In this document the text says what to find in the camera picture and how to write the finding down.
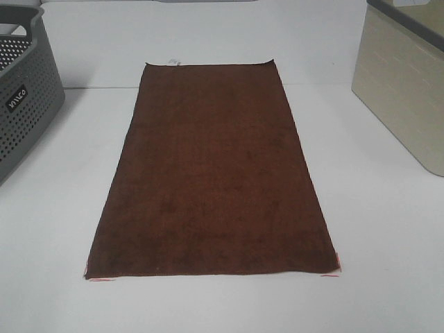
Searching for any brown towel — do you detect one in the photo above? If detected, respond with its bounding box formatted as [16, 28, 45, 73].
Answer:
[85, 60, 340, 279]

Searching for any grey perforated plastic basket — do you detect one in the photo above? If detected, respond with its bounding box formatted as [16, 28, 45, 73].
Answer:
[1, 4, 65, 179]

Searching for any beige storage bin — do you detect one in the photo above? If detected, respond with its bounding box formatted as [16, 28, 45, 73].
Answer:
[351, 1, 443, 176]

